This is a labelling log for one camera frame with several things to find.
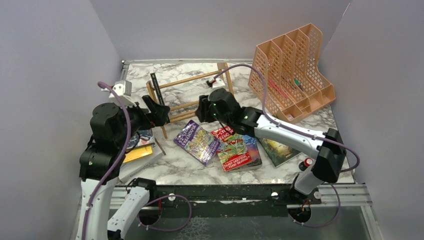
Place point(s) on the green marker in organizer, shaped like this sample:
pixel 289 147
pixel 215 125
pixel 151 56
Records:
pixel 298 84

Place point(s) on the orange plastic file organizer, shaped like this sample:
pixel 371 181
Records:
pixel 293 55

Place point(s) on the purple 52-storey treehouse book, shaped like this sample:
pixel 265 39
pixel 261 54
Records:
pixel 199 143

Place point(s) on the green alice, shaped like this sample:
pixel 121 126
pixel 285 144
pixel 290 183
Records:
pixel 278 153

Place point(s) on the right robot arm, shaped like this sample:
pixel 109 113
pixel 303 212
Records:
pixel 324 147

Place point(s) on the red 13-storey treehouse book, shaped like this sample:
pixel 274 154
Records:
pixel 233 152

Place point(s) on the black moon and sixpence book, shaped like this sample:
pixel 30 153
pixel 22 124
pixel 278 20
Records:
pixel 155 92

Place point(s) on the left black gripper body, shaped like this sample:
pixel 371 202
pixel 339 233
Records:
pixel 138 120

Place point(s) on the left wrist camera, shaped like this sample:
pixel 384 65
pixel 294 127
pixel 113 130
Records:
pixel 123 89

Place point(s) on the floral little women book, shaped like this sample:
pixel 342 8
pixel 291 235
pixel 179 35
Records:
pixel 141 138

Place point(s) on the black front rail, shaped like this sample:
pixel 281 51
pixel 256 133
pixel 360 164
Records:
pixel 235 200

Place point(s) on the wooden book rack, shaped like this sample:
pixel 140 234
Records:
pixel 182 94

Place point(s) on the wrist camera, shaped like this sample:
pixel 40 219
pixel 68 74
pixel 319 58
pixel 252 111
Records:
pixel 210 83
pixel 123 89

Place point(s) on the blue book under red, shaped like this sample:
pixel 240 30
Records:
pixel 252 149

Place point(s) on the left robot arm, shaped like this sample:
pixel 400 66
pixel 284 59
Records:
pixel 112 128

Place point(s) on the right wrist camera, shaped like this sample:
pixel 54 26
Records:
pixel 210 83

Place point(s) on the red black small bottle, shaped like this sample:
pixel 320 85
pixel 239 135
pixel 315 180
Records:
pixel 303 165

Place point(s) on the yellow book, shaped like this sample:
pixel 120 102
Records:
pixel 138 153

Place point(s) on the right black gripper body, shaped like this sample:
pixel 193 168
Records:
pixel 208 112

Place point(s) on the red item in organizer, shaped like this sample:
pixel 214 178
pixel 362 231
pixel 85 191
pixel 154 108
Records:
pixel 276 91

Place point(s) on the white furniture book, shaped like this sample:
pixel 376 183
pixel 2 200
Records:
pixel 130 169

